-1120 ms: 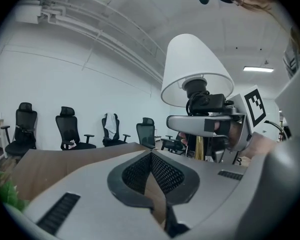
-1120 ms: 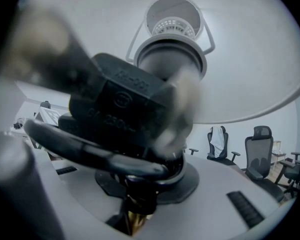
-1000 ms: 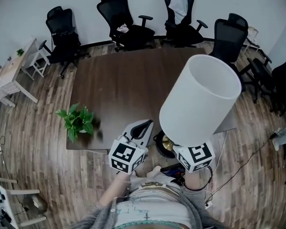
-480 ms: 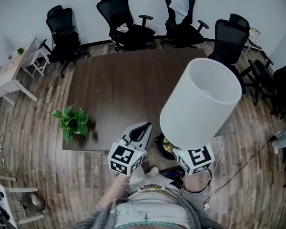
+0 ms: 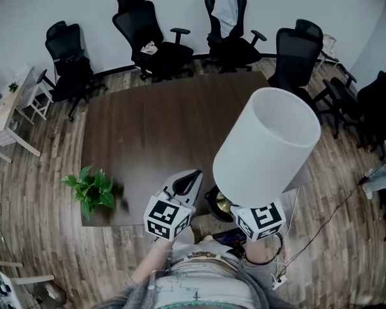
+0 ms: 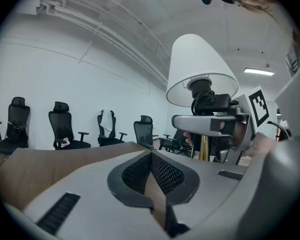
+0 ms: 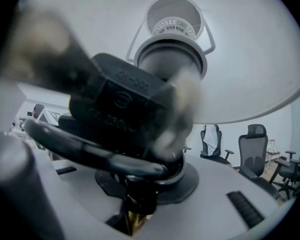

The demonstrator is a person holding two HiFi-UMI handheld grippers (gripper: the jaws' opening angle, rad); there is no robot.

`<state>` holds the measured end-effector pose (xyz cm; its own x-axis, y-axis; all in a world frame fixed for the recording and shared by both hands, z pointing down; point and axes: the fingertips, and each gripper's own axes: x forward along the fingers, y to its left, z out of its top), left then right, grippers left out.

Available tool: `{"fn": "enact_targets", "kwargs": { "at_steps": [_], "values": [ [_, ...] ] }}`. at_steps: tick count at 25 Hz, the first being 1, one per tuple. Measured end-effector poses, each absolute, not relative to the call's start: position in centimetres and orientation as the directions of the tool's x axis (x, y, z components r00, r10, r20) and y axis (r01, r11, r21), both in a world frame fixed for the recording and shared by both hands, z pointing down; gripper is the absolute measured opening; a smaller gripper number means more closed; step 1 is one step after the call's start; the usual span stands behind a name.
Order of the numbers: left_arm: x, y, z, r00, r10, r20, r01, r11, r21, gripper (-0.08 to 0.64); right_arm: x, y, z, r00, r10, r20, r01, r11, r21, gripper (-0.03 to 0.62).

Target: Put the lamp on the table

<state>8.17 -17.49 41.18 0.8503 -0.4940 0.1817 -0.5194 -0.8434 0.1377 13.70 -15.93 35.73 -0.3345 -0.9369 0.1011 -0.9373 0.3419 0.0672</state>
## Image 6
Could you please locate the pink crumpled cloth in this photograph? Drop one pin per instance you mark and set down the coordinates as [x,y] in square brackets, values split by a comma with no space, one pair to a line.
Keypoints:
[65,141]

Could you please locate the person's right forearm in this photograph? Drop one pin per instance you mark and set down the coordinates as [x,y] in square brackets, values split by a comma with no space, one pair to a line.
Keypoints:
[257,150]

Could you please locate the black mesh office chair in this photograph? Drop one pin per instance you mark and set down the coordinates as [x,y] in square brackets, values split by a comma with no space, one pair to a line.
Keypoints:
[142,131]
[107,141]
[180,139]
[17,114]
[61,124]

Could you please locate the white garment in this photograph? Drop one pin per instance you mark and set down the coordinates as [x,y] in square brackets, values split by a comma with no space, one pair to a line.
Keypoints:
[106,121]

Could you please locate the white table lamp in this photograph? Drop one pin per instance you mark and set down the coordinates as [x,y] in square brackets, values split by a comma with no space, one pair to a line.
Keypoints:
[197,59]

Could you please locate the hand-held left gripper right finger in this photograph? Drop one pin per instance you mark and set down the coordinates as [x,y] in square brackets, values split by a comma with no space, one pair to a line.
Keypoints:
[210,186]

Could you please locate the white ceiling pipes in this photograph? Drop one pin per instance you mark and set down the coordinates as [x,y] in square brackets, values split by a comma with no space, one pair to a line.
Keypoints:
[100,30]

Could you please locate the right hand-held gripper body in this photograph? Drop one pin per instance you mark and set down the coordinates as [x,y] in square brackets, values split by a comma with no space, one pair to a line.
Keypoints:
[260,104]

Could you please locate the person's grey cardigan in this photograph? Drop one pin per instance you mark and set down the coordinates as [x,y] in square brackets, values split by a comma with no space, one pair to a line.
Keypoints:
[296,56]

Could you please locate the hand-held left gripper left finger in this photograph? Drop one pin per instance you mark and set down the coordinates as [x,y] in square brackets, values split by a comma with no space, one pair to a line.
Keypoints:
[90,196]

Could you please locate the long ceiling light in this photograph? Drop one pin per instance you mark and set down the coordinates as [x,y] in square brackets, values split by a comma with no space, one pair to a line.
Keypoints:
[258,71]

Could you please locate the person's right hand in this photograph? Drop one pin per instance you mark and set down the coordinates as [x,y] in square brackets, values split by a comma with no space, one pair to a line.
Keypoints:
[239,134]

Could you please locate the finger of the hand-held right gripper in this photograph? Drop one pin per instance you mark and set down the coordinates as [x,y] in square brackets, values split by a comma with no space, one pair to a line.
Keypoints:
[192,124]

